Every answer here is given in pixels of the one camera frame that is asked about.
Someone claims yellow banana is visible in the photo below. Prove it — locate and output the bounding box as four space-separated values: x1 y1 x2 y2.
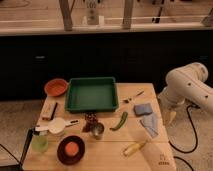
123 141 146 157

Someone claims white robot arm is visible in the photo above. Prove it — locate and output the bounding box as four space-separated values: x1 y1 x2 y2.
158 62 213 126

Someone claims green plastic tray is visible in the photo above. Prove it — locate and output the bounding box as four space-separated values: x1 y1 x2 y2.
65 77 119 113

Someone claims blue grey cloth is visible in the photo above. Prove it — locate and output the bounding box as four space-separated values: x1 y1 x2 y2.
140 113 158 138

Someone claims blue sponge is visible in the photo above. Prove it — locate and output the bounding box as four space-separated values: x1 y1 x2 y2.
134 103 153 116

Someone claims green chili pepper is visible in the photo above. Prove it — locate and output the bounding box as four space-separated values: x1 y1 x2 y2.
110 112 128 131

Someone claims metal cup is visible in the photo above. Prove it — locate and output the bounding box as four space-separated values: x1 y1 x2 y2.
91 123 104 139

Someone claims dark red grape bunch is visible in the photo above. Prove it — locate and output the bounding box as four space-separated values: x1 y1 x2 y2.
82 113 98 132

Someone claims orange round fruit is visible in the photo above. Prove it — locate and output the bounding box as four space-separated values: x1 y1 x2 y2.
65 142 79 156

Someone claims dark plate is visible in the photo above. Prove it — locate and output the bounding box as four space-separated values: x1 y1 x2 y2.
57 136 85 165

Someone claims white measuring scoop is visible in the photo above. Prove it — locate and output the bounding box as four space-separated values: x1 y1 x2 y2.
35 117 79 134

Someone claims orange bowl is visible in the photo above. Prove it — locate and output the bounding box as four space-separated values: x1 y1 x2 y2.
44 78 68 97

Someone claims wooden block with black edge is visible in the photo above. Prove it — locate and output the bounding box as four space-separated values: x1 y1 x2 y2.
41 102 58 121

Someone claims black clamp stand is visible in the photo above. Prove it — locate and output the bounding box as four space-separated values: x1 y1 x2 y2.
0 129 33 171

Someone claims black cable on floor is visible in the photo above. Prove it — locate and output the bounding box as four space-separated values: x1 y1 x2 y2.
168 104 200 171

